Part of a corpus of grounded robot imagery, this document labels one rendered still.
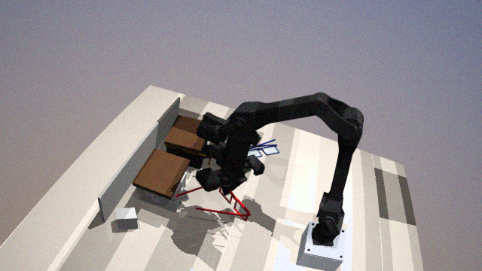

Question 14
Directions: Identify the grey flat panel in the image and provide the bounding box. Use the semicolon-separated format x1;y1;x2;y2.
98;97;180;223

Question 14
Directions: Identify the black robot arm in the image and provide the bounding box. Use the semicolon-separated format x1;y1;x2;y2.
197;92;364;247

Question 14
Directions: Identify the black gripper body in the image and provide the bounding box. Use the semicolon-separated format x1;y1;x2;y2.
196;148;265;192

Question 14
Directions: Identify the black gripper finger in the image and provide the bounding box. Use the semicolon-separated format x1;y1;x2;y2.
221;182;233;196
230;176;247;191

